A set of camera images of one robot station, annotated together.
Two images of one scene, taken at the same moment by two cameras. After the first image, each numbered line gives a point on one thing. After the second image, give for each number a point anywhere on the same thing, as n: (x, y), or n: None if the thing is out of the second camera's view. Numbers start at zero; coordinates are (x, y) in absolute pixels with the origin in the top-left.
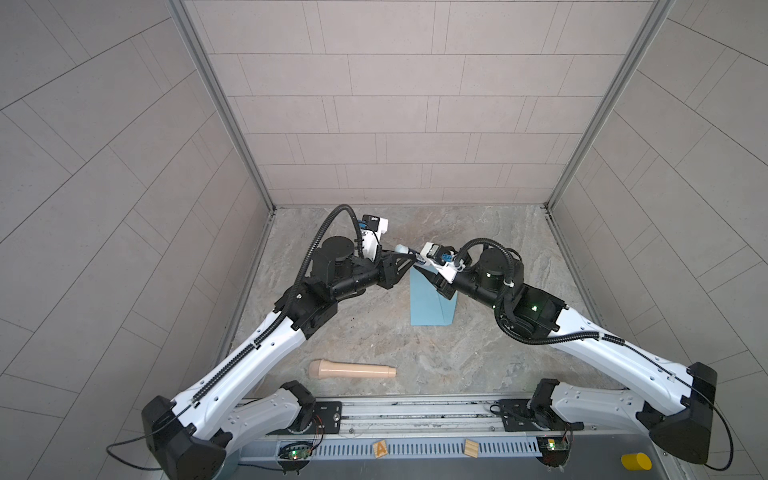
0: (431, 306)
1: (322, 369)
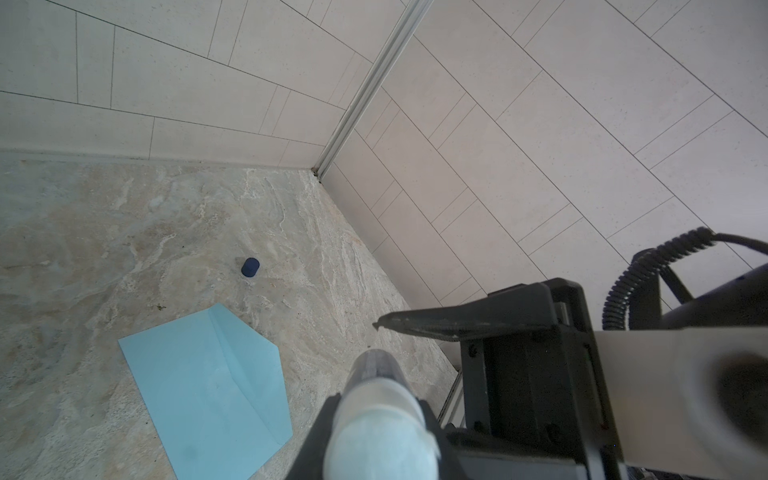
0: (214, 388)
1: None
